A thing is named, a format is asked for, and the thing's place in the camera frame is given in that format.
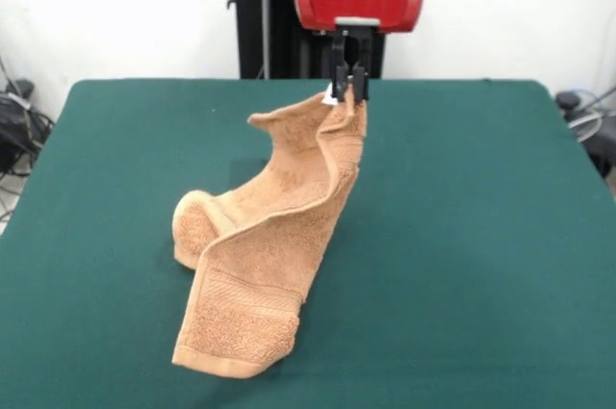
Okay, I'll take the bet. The orange terry towel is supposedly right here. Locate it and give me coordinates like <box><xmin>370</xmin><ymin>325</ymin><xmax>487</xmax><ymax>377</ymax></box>
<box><xmin>171</xmin><ymin>87</ymin><xmax>372</xmax><ymax>379</ymax></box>

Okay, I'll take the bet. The black cable tangle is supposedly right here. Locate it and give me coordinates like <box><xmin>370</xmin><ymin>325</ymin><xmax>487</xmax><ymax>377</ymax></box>
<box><xmin>0</xmin><ymin>55</ymin><xmax>57</xmax><ymax>179</ymax></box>

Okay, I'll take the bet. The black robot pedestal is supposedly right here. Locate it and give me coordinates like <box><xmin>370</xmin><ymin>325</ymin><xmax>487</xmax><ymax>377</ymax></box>
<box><xmin>224</xmin><ymin>0</ymin><xmax>401</xmax><ymax>81</ymax></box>

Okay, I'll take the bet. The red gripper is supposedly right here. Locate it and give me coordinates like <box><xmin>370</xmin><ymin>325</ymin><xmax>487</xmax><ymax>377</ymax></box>
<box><xmin>292</xmin><ymin>0</ymin><xmax>429</xmax><ymax>104</ymax></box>

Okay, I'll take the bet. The dark green table cloth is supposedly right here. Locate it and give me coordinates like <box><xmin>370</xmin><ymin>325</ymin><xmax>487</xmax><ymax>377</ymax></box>
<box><xmin>0</xmin><ymin>77</ymin><xmax>616</xmax><ymax>409</ymax></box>

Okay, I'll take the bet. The grey cable bundle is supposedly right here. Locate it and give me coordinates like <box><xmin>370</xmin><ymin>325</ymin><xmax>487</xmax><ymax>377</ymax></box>
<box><xmin>560</xmin><ymin>86</ymin><xmax>616</xmax><ymax>144</ymax></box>

